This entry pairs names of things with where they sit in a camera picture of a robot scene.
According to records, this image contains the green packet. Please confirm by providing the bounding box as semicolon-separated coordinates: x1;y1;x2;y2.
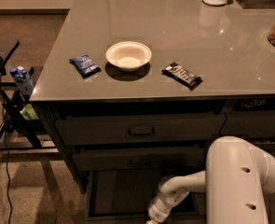
21;104;38;120

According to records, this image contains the white bowl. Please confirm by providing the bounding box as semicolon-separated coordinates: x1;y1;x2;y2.
105;41;152;72

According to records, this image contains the black cable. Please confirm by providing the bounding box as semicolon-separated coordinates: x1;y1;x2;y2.
0;75;15;224

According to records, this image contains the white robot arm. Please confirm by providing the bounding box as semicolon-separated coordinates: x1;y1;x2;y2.
145;136;275;224

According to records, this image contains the black candy bar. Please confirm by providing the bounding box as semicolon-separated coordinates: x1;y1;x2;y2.
162;62;202;90

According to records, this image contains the black metal stand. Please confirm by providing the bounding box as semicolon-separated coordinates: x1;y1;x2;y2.
0;37;54;151

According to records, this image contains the blue snack packet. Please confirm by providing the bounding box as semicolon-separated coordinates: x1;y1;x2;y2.
69;54;101;78

